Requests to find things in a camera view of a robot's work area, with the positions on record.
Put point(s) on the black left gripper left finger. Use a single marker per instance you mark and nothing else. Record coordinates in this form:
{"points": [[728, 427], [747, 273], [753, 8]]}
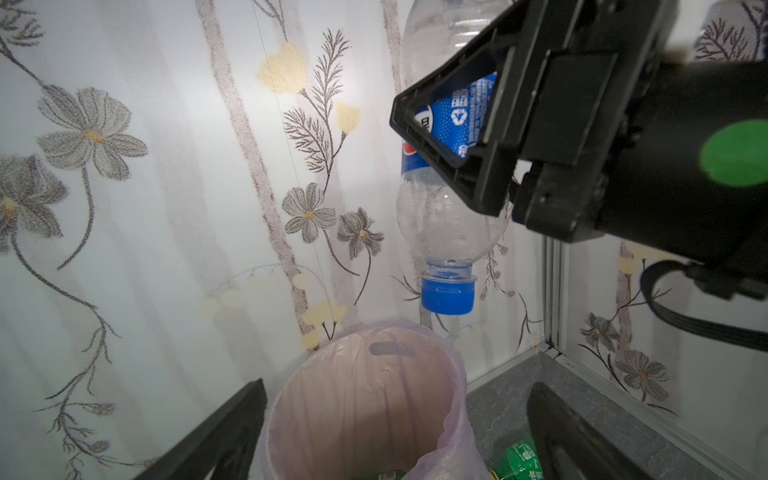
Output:
{"points": [[222, 446]]}

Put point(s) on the pepsi bottle blue cap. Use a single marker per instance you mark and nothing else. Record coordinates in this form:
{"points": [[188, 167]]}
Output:
{"points": [[442, 230]]}

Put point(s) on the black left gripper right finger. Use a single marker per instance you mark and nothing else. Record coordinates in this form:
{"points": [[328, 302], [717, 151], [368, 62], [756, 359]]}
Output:
{"points": [[568, 447]]}

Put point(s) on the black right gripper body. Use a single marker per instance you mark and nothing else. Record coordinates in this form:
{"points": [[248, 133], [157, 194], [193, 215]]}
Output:
{"points": [[568, 72]]}

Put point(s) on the green bottle yellow cap right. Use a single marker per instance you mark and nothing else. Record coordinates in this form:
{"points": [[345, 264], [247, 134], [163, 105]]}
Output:
{"points": [[518, 461]]}

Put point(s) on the pink bin liner bag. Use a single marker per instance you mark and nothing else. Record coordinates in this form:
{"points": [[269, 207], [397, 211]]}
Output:
{"points": [[381, 397]]}

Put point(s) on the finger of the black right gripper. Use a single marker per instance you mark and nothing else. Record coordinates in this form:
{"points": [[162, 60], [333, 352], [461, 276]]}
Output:
{"points": [[435, 31]]}

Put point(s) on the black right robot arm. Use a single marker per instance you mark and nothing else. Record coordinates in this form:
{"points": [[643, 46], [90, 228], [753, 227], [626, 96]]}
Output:
{"points": [[689, 177]]}

